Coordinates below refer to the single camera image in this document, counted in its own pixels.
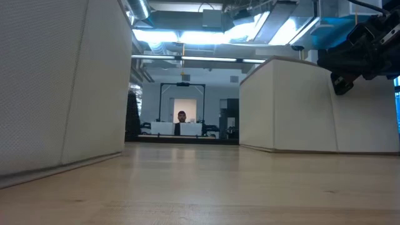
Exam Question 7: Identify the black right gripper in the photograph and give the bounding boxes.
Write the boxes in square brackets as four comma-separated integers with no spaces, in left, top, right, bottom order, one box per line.
[317,34,400,96]

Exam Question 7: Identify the beige fabric bin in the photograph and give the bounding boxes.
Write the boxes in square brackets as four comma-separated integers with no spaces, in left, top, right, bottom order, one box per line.
[239,55,400,156]
[0,0,134,190]

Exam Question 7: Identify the black cabinet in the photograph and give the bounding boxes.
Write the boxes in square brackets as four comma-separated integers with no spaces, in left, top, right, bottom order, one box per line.
[218,98,240,140]

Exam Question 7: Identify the white doorway panel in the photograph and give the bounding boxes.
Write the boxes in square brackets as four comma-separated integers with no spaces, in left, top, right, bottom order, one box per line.
[173,98,198,124]

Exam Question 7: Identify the distant white bin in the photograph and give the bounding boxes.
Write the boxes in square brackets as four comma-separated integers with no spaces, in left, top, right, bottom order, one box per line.
[179,122,203,136]
[151,121,175,136]

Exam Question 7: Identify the person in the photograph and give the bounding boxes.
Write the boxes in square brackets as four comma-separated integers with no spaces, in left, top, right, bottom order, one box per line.
[174,110,188,136]

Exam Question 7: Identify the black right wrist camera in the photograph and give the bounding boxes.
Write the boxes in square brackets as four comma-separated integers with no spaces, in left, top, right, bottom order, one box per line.
[348,23,376,47]

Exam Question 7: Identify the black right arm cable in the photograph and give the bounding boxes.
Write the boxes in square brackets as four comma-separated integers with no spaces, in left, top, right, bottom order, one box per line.
[346,0,391,17]

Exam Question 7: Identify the black table back rail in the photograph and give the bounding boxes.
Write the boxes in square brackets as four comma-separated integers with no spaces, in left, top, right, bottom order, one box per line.
[124,136,240,146]

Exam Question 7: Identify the distant black rig frame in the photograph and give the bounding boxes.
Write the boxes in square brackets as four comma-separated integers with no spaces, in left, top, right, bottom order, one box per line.
[158,82,206,124]

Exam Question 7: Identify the silver ventilation duct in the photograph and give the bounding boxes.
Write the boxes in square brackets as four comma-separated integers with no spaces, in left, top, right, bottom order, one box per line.
[124,0,151,21]

